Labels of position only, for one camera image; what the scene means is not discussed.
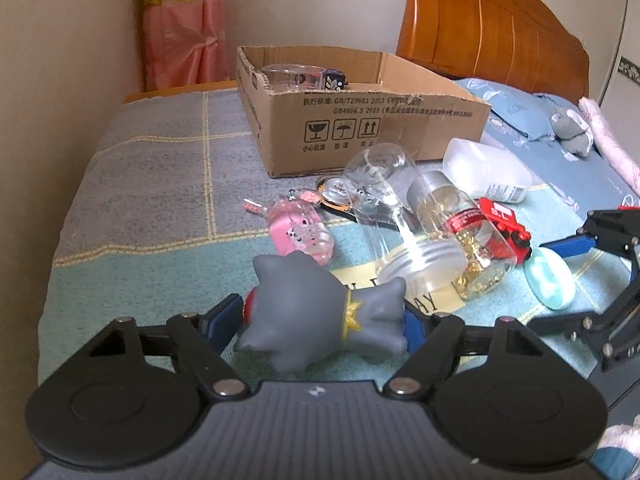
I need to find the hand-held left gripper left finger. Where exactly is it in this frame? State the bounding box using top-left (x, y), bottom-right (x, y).
top-left (87, 293), bottom-right (249, 402)

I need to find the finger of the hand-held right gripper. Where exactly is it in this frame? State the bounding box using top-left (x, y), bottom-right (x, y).
top-left (530, 270), bottom-right (640, 374)
top-left (538, 206), bottom-right (640, 281)

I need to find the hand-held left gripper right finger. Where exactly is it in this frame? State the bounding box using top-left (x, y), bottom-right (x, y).
top-left (382, 306), bottom-right (556, 402)

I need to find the light blue oval case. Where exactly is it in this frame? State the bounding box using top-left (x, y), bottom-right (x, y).
top-left (523, 247), bottom-right (576, 311)

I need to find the red toy truck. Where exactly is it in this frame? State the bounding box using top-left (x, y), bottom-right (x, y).
top-left (477, 197), bottom-right (534, 264)

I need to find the grey plush ghost toy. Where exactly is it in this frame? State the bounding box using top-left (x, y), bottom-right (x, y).
top-left (235, 252), bottom-right (408, 374)

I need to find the white plastic container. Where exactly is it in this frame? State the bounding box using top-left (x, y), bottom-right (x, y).
top-left (442, 138), bottom-right (533, 205)

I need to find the large clear plastic jar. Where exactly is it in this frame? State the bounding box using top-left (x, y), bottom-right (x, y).
top-left (342, 143), bottom-right (469, 297)

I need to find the pink keychain bottle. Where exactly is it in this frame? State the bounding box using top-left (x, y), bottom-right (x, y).
top-left (268, 198), bottom-right (335, 267)

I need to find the capsule bottle with silver cap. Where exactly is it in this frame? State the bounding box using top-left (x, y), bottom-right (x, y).
top-left (406, 170), bottom-right (518, 302)

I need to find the round clear keychain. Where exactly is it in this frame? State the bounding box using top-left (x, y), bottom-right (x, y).
top-left (315, 175), bottom-right (359, 221)

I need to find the cardboard box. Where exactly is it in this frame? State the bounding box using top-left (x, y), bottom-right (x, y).
top-left (236, 45), bottom-right (493, 179)

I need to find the pink rolled cloth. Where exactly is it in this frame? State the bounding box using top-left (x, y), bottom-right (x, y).
top-left (578, 95), bottom-right (640, 197)

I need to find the white fluffy cloth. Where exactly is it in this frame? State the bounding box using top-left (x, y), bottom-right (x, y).
top-left (597, 423), bottom-right (640, 467)

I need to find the blue pillow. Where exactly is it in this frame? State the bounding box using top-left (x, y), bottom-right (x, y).
top-left (452, 77), bottom-right (640, 213)

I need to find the checked blanket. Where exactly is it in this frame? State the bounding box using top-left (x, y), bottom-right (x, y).
top-left (37, 87), bottom-right (640, 433)

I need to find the wooden headboard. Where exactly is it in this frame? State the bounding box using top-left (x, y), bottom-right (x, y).
top-left (396, 0), bottom-right (591, 104)

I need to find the small clear jar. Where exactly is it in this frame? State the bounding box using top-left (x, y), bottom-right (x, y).
top-left (260, 63), bottom-right (327, 93)

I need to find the pink curtain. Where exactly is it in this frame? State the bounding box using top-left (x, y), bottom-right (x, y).
top-left (141, 0), bottom-right (229, 92)

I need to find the wooden bed frame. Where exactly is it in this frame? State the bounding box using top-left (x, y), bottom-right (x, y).
top-left (122, 79), bottom-right (239, 105)

